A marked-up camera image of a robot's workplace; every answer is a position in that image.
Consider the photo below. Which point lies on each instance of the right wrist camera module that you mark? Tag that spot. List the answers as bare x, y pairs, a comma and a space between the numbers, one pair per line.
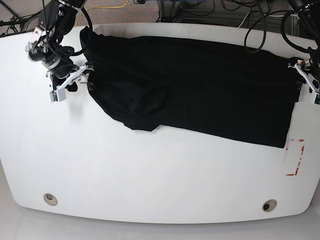
57, 95

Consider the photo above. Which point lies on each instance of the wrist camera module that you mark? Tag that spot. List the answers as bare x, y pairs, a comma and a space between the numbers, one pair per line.
57, 95
316, 98

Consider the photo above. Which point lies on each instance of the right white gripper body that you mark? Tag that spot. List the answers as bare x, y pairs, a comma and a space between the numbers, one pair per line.
61, 73

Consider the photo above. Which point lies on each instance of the table cable grommet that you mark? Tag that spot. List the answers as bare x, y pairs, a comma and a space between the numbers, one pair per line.
50, 199
269, 205

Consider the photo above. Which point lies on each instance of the red tape rectangle marker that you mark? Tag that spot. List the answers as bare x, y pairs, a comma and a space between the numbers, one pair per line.
293, 156

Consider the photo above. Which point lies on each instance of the right table cable grommet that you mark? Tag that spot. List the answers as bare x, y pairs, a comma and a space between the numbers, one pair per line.
269, 205

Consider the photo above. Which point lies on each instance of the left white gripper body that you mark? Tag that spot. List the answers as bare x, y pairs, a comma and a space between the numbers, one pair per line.
308, 75

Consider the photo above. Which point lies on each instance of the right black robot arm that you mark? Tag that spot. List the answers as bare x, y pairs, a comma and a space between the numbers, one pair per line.
56, 20

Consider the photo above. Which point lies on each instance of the black tripod stand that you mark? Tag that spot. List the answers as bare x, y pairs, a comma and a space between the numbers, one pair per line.
13, 23

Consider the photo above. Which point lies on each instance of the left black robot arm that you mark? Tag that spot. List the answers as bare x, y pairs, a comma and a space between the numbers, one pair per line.
308, 11

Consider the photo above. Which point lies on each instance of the black T-shirt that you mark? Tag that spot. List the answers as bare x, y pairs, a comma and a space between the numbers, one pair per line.
204, 86

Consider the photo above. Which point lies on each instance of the left table cable grommet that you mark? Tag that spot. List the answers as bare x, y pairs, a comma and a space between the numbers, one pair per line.
50, 199

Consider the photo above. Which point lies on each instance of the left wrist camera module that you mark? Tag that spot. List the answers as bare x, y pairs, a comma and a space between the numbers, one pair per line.
316, 98

